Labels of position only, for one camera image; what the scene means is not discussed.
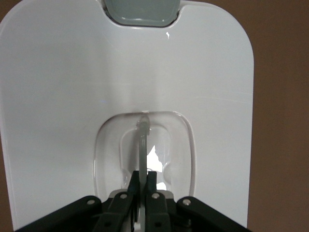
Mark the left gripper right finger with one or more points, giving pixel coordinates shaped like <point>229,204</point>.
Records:
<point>157,215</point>

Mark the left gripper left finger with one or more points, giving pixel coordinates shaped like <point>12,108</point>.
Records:
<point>118,212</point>

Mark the white storage box lid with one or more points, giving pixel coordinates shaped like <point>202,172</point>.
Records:
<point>60,84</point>

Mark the large brown table mat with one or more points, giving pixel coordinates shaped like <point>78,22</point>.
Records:
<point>282,120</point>

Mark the grey lid latch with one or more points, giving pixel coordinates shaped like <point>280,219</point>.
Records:
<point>142,12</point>

